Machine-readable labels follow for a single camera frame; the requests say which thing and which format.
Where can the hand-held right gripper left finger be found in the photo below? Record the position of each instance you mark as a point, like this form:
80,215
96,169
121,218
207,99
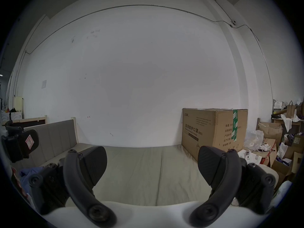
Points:
75,186

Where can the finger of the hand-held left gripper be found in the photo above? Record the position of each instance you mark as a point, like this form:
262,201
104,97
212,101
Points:
13,126
20,144

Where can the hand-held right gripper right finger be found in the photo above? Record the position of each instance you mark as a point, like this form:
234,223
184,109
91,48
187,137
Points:
231,182

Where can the white washing machine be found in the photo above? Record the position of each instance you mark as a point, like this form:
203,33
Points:
16,115

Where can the wooden framed board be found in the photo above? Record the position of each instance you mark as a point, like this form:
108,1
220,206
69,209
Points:
30,122

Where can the pale yellow cabinet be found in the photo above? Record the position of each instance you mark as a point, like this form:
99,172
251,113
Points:
18,103

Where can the white box with device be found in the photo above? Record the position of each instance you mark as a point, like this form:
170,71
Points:
249,156

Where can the dark blue garment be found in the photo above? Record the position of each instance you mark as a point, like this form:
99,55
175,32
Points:
28,174

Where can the grey padded headboard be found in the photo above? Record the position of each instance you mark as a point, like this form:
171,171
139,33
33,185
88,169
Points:
57,139

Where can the white plastic bag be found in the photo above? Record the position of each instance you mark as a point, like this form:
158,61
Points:
255,138

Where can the large brown cardboard carton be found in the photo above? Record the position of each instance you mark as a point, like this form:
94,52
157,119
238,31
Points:
213,129

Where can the pile of brown cartons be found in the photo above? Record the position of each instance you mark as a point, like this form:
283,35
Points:
288,155

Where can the open brown carton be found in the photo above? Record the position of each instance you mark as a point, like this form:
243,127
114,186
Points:
270,129

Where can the bed with beige sheet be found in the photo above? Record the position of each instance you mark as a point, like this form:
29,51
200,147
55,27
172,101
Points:
152,170

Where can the wooden table with paper bags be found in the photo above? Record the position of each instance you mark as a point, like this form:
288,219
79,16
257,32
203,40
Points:
291,117

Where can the small wall camera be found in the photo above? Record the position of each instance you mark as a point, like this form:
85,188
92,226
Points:
234,22

